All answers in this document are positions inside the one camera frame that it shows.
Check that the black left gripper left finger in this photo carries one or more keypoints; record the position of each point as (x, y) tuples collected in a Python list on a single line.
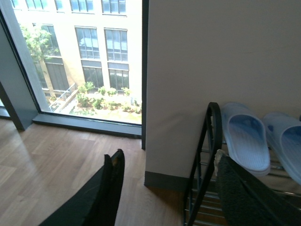
[(97, 202)]

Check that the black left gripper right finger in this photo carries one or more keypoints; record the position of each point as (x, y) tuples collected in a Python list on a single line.
[(246, 201)]

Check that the black metal shoe rack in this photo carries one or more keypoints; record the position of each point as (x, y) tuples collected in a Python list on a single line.
[(203, 167)]

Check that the dark window frame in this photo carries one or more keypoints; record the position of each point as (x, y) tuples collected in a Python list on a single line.
[(19, 95)]

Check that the light blue slipper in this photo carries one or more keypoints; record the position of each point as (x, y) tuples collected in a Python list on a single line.
[(283, 134), (245, 137)]

